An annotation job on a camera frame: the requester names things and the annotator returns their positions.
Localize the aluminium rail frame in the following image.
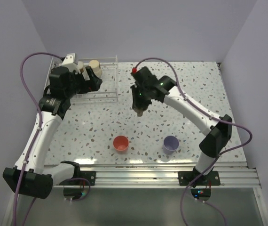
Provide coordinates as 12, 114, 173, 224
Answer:
1, 160, 268, 226

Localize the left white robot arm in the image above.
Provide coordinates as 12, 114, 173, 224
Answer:
2, 66, 102, 199

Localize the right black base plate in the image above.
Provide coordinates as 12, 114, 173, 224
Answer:
178, 171, 221, 186

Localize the small olive mug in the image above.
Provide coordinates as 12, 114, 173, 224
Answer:
134, 108, 146, 117

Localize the steel cup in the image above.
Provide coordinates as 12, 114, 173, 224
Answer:
77, 61, 87, 76

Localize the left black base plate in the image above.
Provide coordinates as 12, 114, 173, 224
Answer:
79, 170, 96, 186

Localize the white wire dish rack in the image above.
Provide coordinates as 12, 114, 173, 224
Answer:
46, 55, 119, 103

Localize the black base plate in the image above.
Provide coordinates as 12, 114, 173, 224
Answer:
79, 170, 96, 186
178, 171, 221, 186

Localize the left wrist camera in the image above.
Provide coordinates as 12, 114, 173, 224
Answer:
61, 53, 78, 73

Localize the red cup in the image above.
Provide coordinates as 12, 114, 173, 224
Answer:
113, 135, 129, 153

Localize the beige tall cup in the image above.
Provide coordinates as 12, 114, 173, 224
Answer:
88, 60, 102, 78

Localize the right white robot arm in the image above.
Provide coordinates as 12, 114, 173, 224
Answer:
131, 67, 232, 185

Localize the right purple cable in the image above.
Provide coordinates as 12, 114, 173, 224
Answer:
134, 57, 253, 226

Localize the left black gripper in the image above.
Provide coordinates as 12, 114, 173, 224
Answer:
64, 66, 102, 98

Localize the purple cup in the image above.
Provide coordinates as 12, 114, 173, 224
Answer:
162, 136, 179, 155

